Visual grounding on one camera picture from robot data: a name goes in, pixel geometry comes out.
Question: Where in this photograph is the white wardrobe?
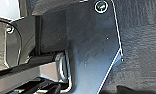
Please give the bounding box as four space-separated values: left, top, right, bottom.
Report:
0 0 21 22

